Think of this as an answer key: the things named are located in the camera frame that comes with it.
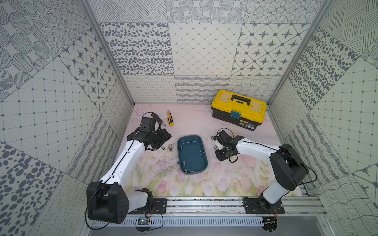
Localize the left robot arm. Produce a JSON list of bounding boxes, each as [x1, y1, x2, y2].
[[84, 112, 172, 224]]

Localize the yellow black toolbox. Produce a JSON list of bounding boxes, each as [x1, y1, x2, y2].
[[211, 90, 267, 131]]

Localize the right controller board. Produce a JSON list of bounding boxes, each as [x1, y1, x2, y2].
[[262, 217, 278, 233]]

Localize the aluminium mounting rail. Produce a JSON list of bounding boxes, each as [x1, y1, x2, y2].
[[84, 196, 327, 218]]

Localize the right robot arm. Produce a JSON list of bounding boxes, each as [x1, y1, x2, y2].
[[212, 129, 310, 210]]

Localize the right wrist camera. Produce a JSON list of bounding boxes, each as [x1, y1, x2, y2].
[[213, 134, 225, 150]]

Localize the teal plastic storage tray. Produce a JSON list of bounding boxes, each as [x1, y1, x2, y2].
[[177, 135, 208, 175]]

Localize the controller board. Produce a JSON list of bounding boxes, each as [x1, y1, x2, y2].
[[262, 217, 278, 233], [135, 217, 152, 233]]

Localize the white slotted cable duct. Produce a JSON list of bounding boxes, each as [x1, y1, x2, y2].
[[123, 217, 265, 228]]

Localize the yellow utility knife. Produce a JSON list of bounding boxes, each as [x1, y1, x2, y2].
[[167, 110, 174, 126]]

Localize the left controller board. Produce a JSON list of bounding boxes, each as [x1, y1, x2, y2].
[[135, 217, 152, 233]]

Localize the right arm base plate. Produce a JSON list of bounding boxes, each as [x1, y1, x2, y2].
[[241, 197, 285, 214]]

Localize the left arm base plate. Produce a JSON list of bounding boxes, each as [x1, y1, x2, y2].
[[130, 198, 167, 215]]

